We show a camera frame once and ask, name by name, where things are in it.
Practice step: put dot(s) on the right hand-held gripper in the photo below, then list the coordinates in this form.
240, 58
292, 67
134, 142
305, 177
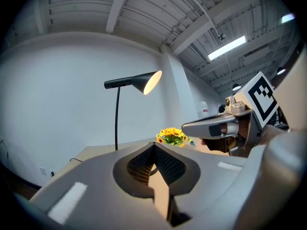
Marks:
261, 97

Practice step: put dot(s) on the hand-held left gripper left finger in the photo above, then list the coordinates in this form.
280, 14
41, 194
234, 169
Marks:
96, 190

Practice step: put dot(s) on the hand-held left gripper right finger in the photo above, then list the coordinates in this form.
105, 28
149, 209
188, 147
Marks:
211, 176

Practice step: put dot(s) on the black desk lamp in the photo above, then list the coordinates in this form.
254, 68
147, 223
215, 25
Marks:
124, 81

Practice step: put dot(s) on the long ceiling light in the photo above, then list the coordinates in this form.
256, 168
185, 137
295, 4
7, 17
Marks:
288, 18
226, 48

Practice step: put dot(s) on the person's right hand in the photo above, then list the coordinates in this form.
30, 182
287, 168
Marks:
218, 145

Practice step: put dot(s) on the white water dispenser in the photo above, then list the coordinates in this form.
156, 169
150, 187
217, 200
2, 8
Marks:
203, 110

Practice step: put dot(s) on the sunflowers in white pot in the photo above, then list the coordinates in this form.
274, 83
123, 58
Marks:
172, 136

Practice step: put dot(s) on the black pendant lamp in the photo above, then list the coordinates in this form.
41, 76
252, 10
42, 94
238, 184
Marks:
236, 87
281, 71

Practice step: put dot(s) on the small ceiling-mounted device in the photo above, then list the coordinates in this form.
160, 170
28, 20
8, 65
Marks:
221, 36

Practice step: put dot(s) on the wall socket with black plug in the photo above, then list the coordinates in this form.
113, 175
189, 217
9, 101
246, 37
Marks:
52, 173

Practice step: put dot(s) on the white wall socket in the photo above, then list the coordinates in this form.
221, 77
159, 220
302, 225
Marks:
43, 171

